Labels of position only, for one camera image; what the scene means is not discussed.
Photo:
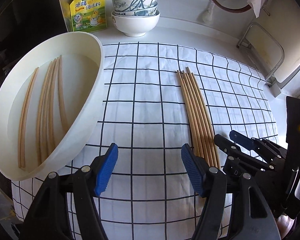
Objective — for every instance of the plain white bowl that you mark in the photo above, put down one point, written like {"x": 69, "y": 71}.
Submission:
{"x": 135, "y": 26}

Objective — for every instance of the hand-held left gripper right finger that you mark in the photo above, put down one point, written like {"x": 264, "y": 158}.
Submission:
{"x": 193, "y": 172}

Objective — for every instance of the blue patterned bowl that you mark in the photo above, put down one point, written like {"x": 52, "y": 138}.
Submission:
{"x": 148, "y": 12}
{"x": 135, "y": 4}

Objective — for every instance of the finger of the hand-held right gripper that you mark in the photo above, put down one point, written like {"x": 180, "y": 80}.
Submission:
{"x": 223, "y": 142}
{"x": 240, "y": 138}

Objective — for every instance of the cream cutting board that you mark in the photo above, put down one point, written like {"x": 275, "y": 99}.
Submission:
{"x": 293, "y": 65}

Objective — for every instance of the large white basin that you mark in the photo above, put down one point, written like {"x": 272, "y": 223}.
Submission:
{"x": 91, "y": 110}

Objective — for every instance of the yellow seasoning pouch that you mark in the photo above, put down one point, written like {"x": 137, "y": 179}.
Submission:
{"x": 90, "y": 12}

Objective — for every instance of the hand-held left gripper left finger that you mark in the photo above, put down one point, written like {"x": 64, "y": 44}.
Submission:
{"x": 106, "y": 170}

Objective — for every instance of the white checked cloth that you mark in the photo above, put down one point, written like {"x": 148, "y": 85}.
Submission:
{"x": 145, "y": 92}

